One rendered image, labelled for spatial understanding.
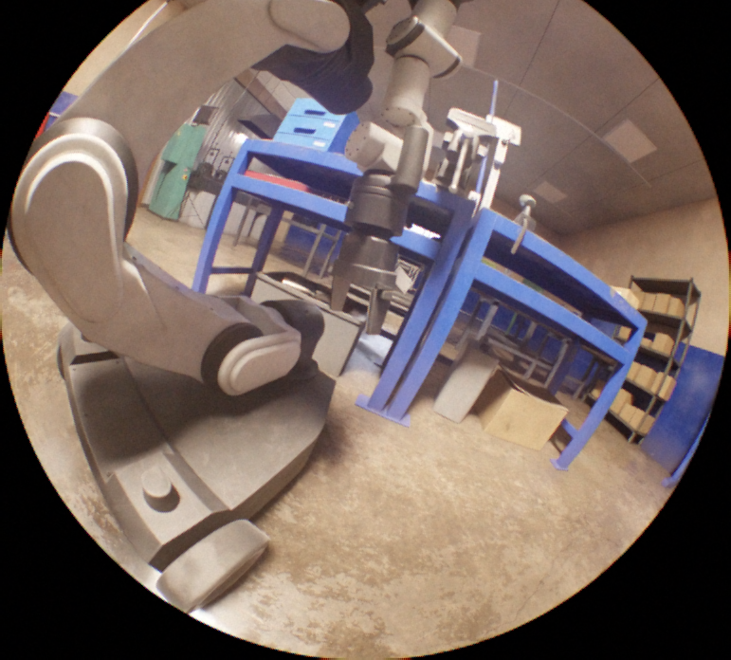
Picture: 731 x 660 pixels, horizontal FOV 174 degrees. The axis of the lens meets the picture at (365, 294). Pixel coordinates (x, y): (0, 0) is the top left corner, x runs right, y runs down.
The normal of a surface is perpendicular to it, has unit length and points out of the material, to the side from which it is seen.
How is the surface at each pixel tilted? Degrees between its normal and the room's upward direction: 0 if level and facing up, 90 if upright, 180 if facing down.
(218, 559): 2
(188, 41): 114
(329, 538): 0
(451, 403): 90
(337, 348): 90
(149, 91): 90
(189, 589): 37
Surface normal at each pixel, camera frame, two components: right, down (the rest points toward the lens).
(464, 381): -0.39, -0.01
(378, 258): 0.55, 0.24
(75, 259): 0.86, 0.41
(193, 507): 0.39, -0.91
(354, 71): 0.66, 0.73
